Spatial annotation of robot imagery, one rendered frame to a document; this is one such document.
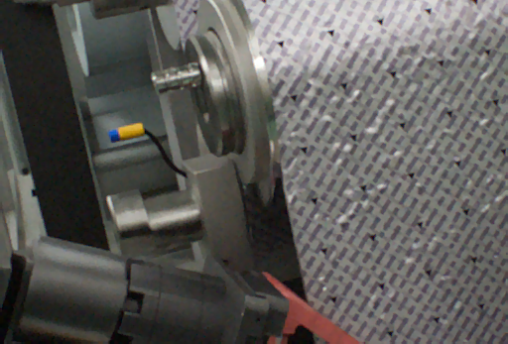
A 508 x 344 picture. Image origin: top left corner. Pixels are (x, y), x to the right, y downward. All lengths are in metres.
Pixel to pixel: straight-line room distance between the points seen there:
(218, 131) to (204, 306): 0.10
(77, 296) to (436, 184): 0.21
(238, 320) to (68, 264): 0.09
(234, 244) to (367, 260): 0.10
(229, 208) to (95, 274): 0.13
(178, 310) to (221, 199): 0.11
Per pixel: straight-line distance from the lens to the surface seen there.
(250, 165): 0.57
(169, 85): 0.57
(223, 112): 0.56
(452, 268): 0.59
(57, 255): 0.52
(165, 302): 0.52
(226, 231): 0.62
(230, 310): 0.53
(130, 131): 0.65
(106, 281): 0.52
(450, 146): 0.58
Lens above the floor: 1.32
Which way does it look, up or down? 10 degrees down
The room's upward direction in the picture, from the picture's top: 12 degrees counter-clockwise
